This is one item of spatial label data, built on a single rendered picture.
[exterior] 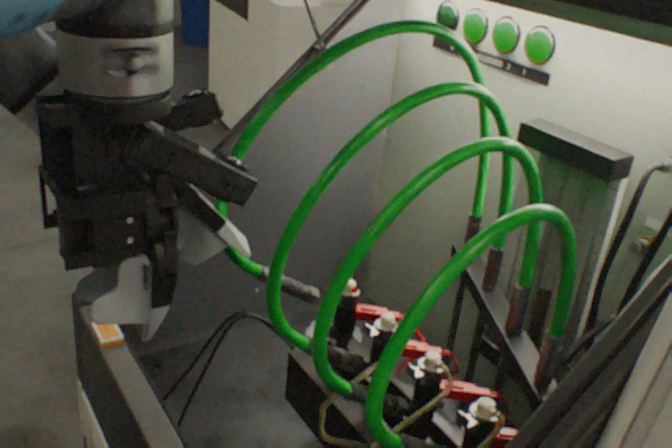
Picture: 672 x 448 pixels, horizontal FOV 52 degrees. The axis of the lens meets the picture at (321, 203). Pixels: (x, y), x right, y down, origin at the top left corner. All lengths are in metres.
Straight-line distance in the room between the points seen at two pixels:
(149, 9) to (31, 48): 0.22
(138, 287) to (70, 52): 0.18
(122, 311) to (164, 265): 0.06
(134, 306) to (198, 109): 0.22
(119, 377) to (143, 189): 0.49
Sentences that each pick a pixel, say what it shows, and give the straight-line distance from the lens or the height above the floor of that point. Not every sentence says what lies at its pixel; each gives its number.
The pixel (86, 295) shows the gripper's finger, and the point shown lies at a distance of 0.58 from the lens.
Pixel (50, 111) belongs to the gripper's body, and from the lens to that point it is 0.47.
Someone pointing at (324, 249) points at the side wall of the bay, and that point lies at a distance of 1.24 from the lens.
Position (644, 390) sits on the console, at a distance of 0.61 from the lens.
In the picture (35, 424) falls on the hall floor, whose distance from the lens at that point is 2.34.
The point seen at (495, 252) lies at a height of 1.16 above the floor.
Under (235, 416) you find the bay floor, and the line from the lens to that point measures 1.06.
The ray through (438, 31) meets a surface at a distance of 0.79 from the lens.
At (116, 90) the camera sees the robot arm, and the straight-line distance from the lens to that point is 0.46.
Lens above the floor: 1.54
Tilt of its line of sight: 25 degrees down
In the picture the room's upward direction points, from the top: 5 degrees clockwise
